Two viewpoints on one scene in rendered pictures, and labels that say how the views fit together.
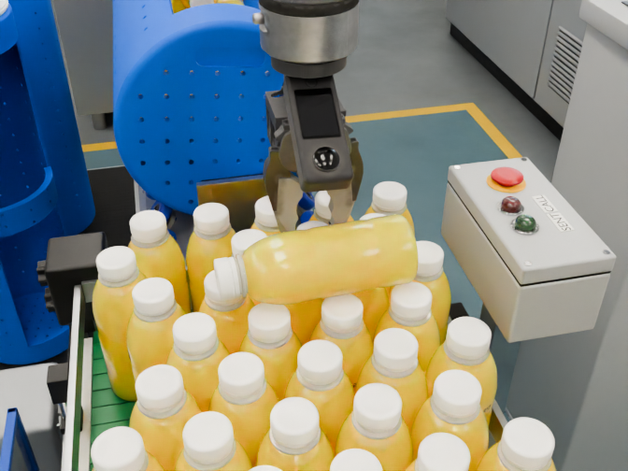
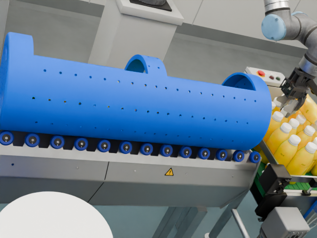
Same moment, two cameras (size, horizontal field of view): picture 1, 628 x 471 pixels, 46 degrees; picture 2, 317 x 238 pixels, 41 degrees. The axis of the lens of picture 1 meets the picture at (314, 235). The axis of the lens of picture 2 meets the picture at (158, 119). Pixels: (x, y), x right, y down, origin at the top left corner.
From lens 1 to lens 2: 2.10 m
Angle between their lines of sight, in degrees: 82
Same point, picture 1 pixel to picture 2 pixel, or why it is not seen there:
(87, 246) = (278, 167)
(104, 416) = (301, 187)
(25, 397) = (291, 213)
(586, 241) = (279, 74)
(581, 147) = (123, 56)
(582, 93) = (122, 38)
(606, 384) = not seen: hidden behind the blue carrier
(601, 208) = not seen: hidden behind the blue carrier
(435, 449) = not seen: outside the picture
